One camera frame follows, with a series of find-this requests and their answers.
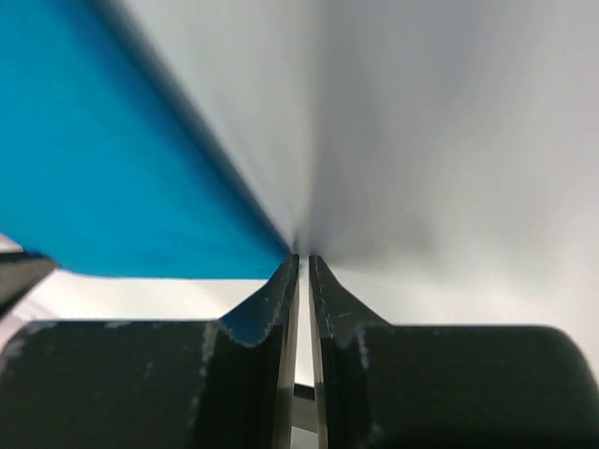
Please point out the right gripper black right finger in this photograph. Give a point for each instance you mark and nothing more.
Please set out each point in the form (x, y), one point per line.
(380, 385)

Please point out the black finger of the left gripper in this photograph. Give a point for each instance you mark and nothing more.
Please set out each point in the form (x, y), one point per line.
(20, 273)

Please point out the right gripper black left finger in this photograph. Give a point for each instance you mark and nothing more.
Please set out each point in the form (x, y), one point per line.
(224, 383)

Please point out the blue t shirt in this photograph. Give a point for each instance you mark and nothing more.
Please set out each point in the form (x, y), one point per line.
(96, 170)

